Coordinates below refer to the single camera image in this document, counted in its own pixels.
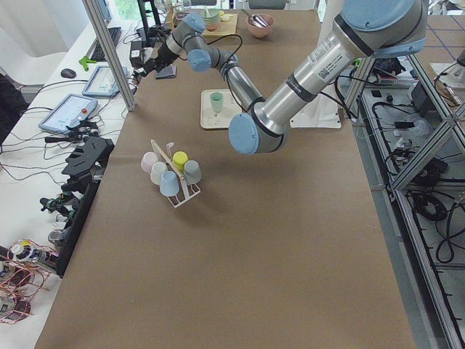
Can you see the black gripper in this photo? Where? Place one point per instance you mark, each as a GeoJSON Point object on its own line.
{"type": "Point", "coordinates": [165, 55]}

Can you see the green cup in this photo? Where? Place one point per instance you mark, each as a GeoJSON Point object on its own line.
{"type": "Point", "coordinates": [216, 100]}

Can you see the cream rabbit tray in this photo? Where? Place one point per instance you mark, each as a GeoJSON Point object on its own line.
{"type": "Point", "coordinates": [211, 120]}

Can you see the pink cup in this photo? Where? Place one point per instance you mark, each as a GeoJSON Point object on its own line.
{"type": "Point", "coordinates": [148, 160]}

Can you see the yellow cup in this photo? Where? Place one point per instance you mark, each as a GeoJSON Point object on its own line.
{"type": "Point", "coordinates": [180, 158]}

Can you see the cream white cup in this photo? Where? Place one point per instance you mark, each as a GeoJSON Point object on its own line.
{"type": "Point", "coordinates": [158, 168]}

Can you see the grey cup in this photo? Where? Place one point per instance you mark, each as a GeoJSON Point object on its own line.
{"type": "Point", "coordinates": [192, 172]}

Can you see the light blue cup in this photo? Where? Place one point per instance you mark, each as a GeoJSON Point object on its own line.
{"type": "Point", "coordinates": [169, 185]}

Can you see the folded grey cloth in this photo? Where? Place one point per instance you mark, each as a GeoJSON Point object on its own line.
{"type": "Point", "coordinates": [169, 72]}

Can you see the teach pendant tablet far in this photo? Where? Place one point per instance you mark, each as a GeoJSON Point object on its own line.
{"type": "Point", "coordinates": [101, 83]}

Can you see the teach pendant tablet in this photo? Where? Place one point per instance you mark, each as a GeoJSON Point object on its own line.
{"type": "Point", "coordinates": [68, 114]}
{"type": "Point", "coordinates": [101, 83]}

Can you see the black computer mouse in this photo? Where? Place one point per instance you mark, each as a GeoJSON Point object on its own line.
{"type": "Point", "coordinates": [68, 73]}

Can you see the teach pendant tablet near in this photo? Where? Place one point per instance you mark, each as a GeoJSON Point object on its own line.
{"type": "Point", "coordinates": [68, 114]}

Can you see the green bowl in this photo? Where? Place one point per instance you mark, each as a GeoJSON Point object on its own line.
{"type": "Point", "coordinates": [211, 19]}

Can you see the wooden board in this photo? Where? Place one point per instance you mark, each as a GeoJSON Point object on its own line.
{"type": "Point", "coordinates": [222, 28]}

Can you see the black tool holder stand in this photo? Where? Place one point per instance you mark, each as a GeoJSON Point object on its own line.
{"type": "Point", "coordinates": [85, 167]}

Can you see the pink bowl with spoons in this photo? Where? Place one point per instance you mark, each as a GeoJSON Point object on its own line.
{"type": "Point", "coordinates": [260, 25]}

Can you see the white mounting plate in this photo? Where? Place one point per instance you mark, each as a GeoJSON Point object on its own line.
{"type": "Point", "coordinates": [322, 112]}

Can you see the aluminium frame post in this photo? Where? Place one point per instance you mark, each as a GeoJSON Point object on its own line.
{"type": "Point", "coordinates": [101, 31]}

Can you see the white wire cup rack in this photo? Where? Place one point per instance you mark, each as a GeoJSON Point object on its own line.
{"type": "Point", "coordinates": [186, 192]}

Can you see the aluminium frame table right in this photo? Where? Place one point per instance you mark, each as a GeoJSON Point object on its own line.
{"type": "Point", "coordinates": [410, 132]}

